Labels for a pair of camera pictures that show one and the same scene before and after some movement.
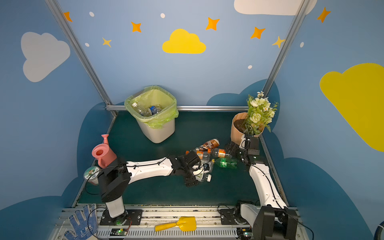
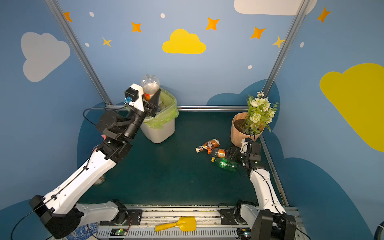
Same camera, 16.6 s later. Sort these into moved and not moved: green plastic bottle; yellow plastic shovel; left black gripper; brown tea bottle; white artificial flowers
Moved: left black gripper
Not moved: yellow plastic shovel; brown tea bottle; green plastic bottle; white artificial flowers
